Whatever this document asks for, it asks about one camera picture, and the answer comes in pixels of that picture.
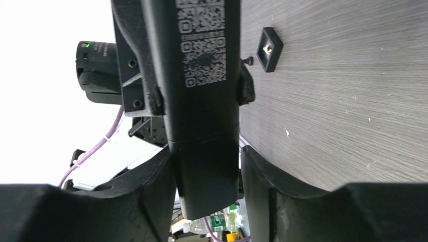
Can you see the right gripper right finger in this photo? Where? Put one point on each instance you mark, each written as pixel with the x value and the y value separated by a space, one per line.
pixel 281 207

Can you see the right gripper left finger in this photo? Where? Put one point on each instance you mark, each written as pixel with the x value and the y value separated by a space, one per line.
pixel 136 206

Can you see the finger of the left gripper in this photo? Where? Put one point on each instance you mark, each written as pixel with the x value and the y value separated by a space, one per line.
pixel 245 88
pixel 141 95

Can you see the plain black remote control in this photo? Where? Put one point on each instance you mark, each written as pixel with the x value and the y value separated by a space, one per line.
pixel 195 46

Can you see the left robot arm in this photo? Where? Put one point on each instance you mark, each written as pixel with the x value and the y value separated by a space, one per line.
pixel 87 121

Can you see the black square frame box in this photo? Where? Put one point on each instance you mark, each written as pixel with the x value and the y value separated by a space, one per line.
pixel 269 49

